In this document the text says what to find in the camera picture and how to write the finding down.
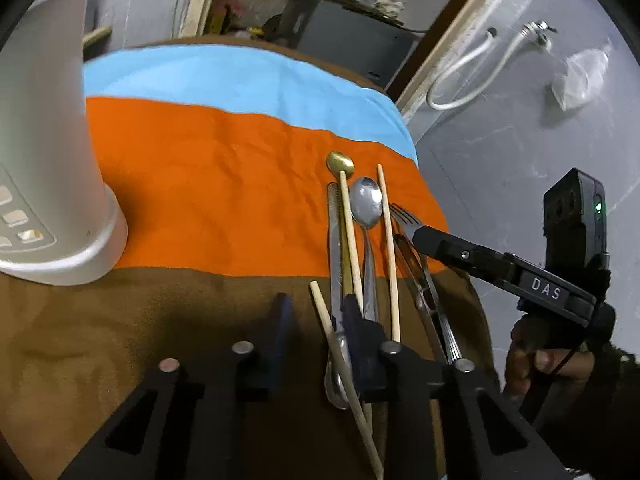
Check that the person's right hand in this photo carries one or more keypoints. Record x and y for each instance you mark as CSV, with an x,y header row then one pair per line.
x,y
530,360

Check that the wooden door frame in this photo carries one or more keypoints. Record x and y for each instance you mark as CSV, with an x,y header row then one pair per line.
x,y
450,45

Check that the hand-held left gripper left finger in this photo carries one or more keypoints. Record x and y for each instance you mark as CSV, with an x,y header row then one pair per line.
x,y
281,330

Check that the crumpled rag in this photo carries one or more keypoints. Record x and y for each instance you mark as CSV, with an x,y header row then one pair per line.
x,y
389,9

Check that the silver fork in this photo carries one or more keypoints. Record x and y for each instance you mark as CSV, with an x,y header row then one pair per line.
x,y
404,220

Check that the silver spoon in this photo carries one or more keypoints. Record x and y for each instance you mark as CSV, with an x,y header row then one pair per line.
x,y
365,200

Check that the gold spoon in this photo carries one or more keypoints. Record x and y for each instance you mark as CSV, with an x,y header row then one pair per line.
x,y
340,162

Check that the white plastic utensil holder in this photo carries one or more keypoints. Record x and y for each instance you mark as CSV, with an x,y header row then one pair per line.
x,y
50,160

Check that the wooden stick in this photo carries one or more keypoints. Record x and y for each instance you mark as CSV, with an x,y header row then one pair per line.
x,y
96,35

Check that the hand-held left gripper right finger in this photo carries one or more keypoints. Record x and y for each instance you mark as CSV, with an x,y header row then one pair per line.
x,y
356,330

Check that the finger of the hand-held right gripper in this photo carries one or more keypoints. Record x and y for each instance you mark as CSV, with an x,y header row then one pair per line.
x,y
450,252

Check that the black cabinet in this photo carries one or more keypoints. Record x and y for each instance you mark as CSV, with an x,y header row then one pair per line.
x,y
350,40

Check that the clear plastic bag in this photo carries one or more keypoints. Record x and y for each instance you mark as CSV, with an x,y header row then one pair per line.
x,y
580,75

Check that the blue orange brown striped blanket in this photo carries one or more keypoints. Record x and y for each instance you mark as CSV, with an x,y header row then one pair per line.
x,y
200,185

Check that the wooden chopstick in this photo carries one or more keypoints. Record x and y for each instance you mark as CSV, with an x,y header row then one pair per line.
x,y
389,250
350,240
330,330

